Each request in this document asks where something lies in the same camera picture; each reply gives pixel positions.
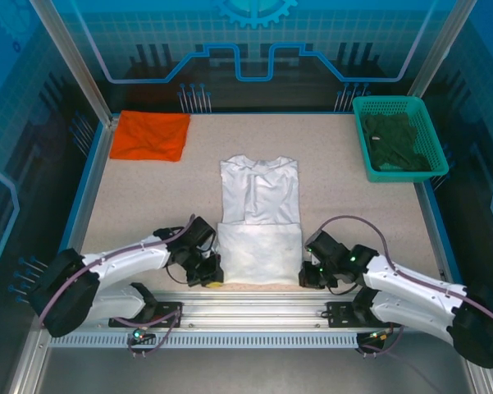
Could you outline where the white t-shirt with black print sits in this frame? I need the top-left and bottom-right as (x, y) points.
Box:
(216, 153), (304, 286)

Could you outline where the small LED connector board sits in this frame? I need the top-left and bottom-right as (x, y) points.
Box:
(129, 326), (157, 345)
(358, 328), (395, 346)

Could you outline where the folded orange t-shirt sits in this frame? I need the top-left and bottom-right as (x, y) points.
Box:
(108, 109), (192, 163)

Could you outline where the dark green t-shirt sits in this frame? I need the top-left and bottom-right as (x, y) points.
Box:
(360, 112), (432, 172)

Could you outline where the green plastic basket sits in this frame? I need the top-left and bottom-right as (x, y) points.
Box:
(351, 95), (450, 185)

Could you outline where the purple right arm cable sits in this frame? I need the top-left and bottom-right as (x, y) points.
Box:
(317, 215), (493, 359)

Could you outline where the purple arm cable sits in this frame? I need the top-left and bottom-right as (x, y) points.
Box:
(39, 213), (185, 359)
(317, 215), (493, 359)

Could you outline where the aluminium mounting rail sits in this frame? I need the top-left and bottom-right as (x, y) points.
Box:
(155, 290), (374, 329)

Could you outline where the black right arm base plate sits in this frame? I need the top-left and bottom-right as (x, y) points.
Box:
(326, 301), (395, 329)

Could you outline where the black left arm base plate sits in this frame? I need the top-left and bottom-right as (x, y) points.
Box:
(108, 301), (184, 329)

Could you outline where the slotted grey cable duct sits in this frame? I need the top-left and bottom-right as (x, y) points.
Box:
(48, 332), (360, 350)

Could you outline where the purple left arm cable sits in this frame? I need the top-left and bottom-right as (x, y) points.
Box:
(39, 213), (185, 359)

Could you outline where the aluminium table side rail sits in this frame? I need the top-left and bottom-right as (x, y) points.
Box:
(59, 117), (120, 255)

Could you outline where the aluminium frame post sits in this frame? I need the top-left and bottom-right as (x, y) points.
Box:
(28, 0), (120, 126)
(405, 0), (483, 99)

